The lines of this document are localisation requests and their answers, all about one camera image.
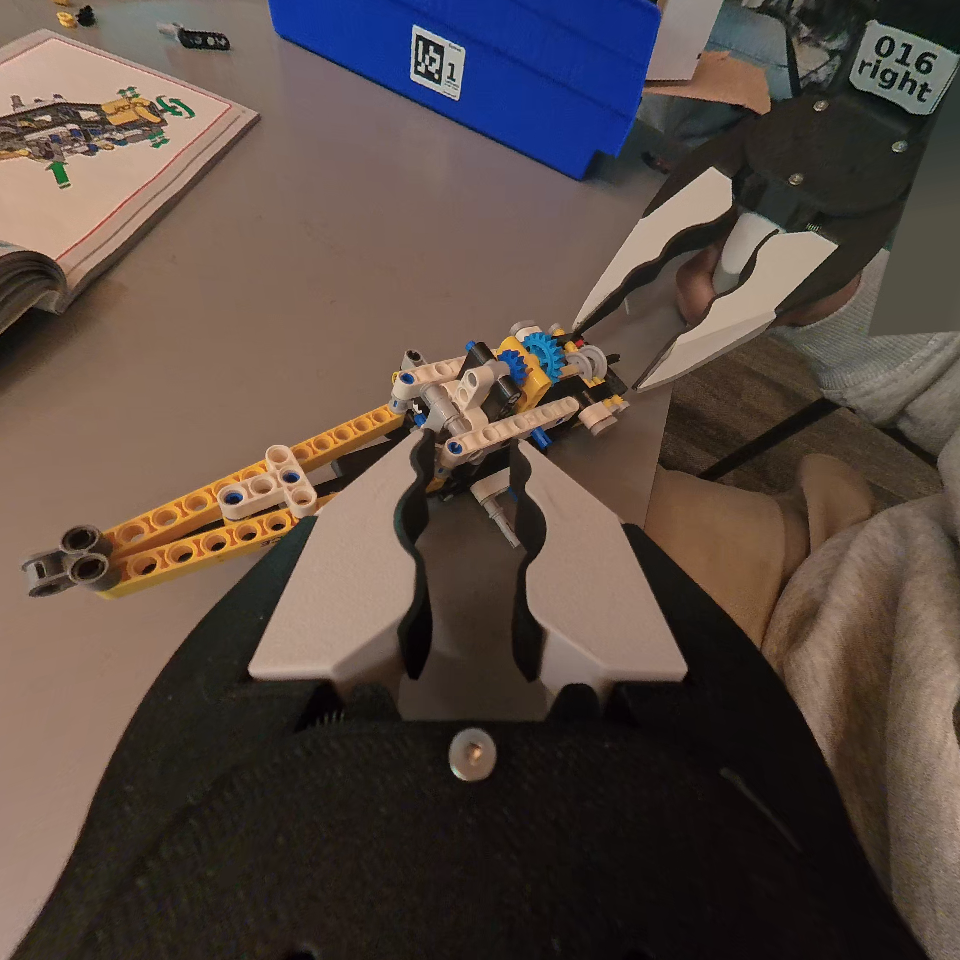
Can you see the black chair leg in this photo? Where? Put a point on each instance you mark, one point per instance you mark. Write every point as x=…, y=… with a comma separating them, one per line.
x=772, y=439

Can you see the person's grey sweatshirt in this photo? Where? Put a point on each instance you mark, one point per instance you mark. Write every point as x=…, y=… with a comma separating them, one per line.
x=877, y=675

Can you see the person's beige trouser leg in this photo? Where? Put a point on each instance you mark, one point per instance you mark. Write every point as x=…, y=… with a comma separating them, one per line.
x=720, y=525

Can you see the cardboard box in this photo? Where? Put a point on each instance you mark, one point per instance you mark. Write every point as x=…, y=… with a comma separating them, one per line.
x=712, y=75

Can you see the lego instruction booklet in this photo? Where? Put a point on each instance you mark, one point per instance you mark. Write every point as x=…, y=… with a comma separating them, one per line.
x=112, y=165

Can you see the person's right forearm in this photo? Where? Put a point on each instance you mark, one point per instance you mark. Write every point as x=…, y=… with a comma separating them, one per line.
x=892, y=375

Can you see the yellow and white lego model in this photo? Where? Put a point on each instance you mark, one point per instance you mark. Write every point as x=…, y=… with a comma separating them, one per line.
x=487, y=397

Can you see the small black lego piece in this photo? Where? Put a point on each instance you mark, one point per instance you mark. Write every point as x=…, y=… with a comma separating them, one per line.
x=87, y=15

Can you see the person's right hand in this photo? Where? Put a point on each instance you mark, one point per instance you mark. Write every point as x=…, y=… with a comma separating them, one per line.
x=696, y=285

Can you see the blue plastic bin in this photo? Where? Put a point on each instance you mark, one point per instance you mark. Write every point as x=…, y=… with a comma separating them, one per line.
x=510, y=75

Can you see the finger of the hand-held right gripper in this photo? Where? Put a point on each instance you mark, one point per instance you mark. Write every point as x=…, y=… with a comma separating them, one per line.
x=750, y=300
x=660, y=232

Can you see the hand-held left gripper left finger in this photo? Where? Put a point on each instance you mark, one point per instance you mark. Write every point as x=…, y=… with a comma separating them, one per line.
x=345, y=570

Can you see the black lego beam with pin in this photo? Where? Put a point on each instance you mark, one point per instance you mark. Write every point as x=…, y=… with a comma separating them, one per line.
x=199, y=36

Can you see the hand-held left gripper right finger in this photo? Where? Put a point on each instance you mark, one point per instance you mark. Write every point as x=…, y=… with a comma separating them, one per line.
x=600, y=592

